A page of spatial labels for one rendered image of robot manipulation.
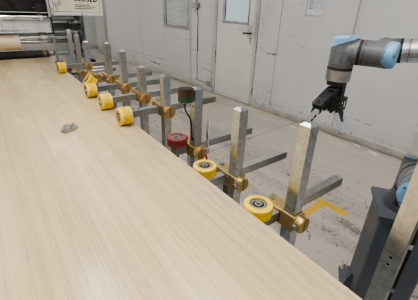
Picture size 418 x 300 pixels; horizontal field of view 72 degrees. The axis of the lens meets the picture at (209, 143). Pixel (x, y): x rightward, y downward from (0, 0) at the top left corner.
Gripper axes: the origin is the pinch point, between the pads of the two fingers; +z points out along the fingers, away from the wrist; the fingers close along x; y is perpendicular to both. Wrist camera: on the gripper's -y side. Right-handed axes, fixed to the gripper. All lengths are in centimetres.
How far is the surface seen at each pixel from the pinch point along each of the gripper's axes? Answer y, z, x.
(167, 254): -85, 4, -15
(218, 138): -29.3, 8.2, 32.3
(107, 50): -39, -19, 129
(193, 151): -46, 8, 28
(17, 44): -70, -10, 261
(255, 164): -31.8, 9.1, 7.3
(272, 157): -22.5, 8.9, 7.1
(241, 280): -77, 4, -29
